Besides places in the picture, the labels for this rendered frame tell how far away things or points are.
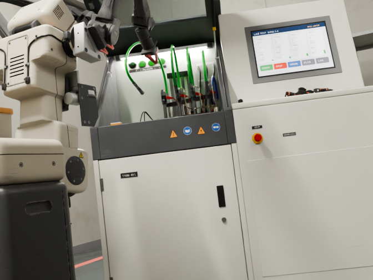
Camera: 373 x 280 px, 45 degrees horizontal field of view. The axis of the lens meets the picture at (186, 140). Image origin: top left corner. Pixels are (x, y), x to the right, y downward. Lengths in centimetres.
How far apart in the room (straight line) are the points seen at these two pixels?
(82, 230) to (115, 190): 302
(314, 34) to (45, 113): 155
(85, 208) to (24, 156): 400
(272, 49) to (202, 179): 84
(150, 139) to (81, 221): 311
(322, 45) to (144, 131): 107
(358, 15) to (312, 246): 339
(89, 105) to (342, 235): 127
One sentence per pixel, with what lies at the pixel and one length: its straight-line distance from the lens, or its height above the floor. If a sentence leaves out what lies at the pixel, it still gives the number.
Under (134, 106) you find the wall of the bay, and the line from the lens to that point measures 278.
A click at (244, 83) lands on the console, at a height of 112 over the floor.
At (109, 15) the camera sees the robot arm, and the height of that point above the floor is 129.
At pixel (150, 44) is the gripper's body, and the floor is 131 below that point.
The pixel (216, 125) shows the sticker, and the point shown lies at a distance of 216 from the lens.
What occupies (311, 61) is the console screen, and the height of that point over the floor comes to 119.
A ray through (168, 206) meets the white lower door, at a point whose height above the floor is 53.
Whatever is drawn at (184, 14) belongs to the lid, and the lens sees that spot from 270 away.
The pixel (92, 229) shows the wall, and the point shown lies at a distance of 534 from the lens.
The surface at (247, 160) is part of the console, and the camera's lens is 215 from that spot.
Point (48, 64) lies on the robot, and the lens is 169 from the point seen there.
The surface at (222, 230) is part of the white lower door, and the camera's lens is 217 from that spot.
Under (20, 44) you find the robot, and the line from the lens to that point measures 173.
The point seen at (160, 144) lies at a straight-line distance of 218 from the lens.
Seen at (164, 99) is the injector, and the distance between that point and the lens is 244.
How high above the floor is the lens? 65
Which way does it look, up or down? 5 degrees up
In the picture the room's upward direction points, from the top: 7 degrees counter-clockwise
